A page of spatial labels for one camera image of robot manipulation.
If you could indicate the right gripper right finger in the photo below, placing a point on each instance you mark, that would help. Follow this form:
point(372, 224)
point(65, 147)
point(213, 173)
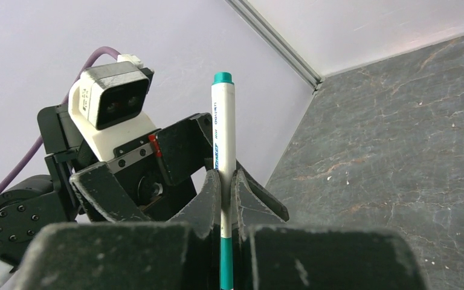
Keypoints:
point(273, 254)

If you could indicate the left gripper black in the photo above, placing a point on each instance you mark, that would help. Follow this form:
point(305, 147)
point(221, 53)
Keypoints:
point(150, 177)

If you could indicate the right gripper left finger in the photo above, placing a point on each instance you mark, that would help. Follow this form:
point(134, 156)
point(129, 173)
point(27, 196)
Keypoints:
point(182, 253)

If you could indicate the teal capped white pen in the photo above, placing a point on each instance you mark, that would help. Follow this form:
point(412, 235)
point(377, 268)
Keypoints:
point(224, 161)

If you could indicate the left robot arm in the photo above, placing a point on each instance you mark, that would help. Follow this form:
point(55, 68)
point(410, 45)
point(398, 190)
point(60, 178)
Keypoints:
point(23, 214)

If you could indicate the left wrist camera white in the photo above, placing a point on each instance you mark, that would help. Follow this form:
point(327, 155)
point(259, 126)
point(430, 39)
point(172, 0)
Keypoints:
point(106, 104)

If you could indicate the aluminium frame rail left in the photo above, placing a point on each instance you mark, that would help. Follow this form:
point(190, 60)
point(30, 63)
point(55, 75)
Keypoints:
point(276, 41)

